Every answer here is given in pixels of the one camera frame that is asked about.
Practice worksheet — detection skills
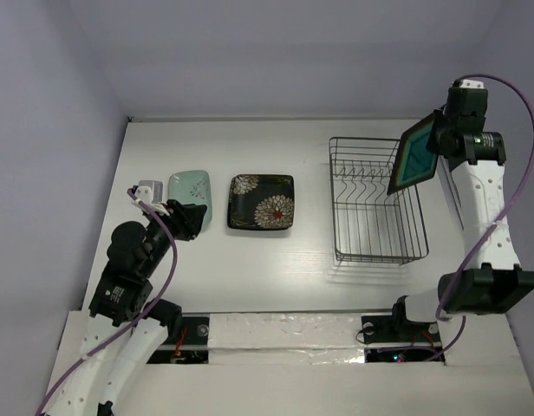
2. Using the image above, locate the wire dish rack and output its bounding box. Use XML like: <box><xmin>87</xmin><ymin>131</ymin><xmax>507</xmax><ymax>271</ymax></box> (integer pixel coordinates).
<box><xmin>329</xmin><ymin>137</ymin><xmax>429</xmax><ymax>265</ymax></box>

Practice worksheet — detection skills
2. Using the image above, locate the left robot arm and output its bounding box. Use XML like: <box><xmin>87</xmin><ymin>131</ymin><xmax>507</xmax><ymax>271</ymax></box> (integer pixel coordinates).
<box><xmin>36</xmin><ymin>198</ymin><xmax>207</xmax><ymax>415</ymax></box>

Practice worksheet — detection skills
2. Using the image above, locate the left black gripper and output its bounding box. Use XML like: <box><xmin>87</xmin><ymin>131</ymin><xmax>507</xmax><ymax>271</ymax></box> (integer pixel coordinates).
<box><xmin>142</xmin><ymin>197</ymin><xmax>207</xmax><ymax>275</ymax></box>

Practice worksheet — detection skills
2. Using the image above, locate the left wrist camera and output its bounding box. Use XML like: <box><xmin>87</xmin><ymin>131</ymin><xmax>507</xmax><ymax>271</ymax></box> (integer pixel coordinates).
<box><xmin>127</xmin><ymin>179</ymin><xmax>167</xmax><ymax>214</ymax></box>

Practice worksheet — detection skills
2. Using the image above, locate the dark green square plate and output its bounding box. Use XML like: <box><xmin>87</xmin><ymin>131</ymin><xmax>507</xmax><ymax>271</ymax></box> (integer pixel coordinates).
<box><xmin>387</xmin><ymin>114</ymin><xmax>438</xmax><ymax>195</ymax></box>

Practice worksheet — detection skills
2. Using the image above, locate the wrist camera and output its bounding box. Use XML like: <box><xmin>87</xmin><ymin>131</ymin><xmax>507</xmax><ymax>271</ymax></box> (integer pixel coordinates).
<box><xmin>452</xmin><ymin>78</ymin><xmax>485</xmax><ymax>90</ymax></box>
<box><xmin>127</xmin><ymin>179</ymin><xmax>167</xmax><ymax>214</ymax></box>

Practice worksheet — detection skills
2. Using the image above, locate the black floral square plate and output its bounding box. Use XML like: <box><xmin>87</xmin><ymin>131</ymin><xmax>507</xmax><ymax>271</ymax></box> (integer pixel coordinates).
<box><xmin>227</xmin><ymin>176</ymin><xmax>238</xmax><ymax>229</ymax></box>

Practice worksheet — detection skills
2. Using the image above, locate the light green plate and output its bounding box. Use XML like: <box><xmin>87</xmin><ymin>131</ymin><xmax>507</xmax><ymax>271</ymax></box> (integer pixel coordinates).
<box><xmin>168</xmin><ymin>170</ymin><xmax>213</xmax><ymax>231</ymax></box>

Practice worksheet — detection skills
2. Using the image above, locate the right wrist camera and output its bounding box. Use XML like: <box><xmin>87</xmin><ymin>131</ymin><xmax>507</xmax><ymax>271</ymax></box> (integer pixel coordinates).
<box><xmin>452</xmin><ymin>78</ymin><xmax>485</xmax><ymax>90</ymax></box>

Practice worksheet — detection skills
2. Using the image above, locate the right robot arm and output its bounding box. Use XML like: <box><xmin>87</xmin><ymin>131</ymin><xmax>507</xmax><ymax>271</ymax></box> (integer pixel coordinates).
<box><xmin>387</xmin><ymin>78</ymin><xmax>534</xmax><ymax>340</ymax></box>

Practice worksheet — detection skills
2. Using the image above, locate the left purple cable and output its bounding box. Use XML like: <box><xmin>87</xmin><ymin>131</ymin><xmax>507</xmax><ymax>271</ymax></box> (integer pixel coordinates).
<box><xmin>35</xmin><ymin>188</ymin><xmax>179</xmax><ymax>416</ymax></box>

